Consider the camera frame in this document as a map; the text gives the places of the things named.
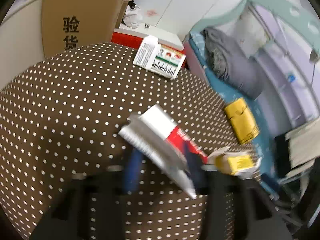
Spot yellow white small carton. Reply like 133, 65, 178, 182
207, 146, 262, 179

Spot red white carton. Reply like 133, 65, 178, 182
119, 104, 207, 199

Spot hanging beige black clothes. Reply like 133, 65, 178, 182
274, 118, 319, 179

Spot yellow crumpled bag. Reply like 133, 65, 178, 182
225, 98, 259, 144

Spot grey folded duvet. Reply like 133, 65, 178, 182
202, 26, 263, 99

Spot white medicine box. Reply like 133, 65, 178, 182
133, 35, 186, 79

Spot teal candy-print mattress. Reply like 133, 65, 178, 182
188, 31, 281, 198

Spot red and white box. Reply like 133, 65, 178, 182
107, 28, 186, 79

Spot brown cardboard box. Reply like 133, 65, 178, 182
41, 0, 124, 57

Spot white bed frame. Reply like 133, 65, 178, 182
182, 0, 320, 198

